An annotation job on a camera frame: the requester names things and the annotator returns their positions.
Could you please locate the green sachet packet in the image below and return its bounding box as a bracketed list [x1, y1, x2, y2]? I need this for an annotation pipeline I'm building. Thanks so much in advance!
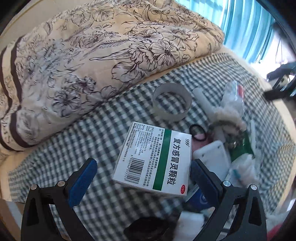
[229, 131, 254, 162]

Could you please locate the clear tape roll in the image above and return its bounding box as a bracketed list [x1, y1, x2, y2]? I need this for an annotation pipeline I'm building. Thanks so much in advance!
[152, 82, 192, 122]

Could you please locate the white cylinder tube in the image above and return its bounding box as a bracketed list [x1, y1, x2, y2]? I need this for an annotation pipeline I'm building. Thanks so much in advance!
[193, 88, 214, 118]

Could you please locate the floral beige quilt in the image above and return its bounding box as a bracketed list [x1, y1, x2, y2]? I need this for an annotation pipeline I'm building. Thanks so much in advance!
[1, 1, 224, 153]

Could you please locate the blue striped curtain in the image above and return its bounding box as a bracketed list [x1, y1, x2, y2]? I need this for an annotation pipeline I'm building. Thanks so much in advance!
[178, 0, 275, 63]

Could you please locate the green checkered cloth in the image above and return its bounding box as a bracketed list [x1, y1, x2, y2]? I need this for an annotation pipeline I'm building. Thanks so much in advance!
[9, 53, 295, 240]

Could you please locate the white green medicine box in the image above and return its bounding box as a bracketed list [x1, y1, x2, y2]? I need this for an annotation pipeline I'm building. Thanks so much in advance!
[112, 121, 192, 197]

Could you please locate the blue Vinda tissue pack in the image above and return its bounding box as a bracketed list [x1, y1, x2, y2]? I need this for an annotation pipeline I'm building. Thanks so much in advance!
[185, 184, 212, 211]

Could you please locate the black hair tie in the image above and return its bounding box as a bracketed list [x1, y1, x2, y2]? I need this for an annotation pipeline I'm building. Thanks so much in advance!
[189, 124, 208, 141]

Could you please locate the white plastic box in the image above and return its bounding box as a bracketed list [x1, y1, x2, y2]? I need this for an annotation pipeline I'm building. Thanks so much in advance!
[192, 140, 231, 181]

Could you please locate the clear plastic bag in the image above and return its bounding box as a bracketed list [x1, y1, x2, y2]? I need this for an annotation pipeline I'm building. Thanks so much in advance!
[221, 81, 244, 117]

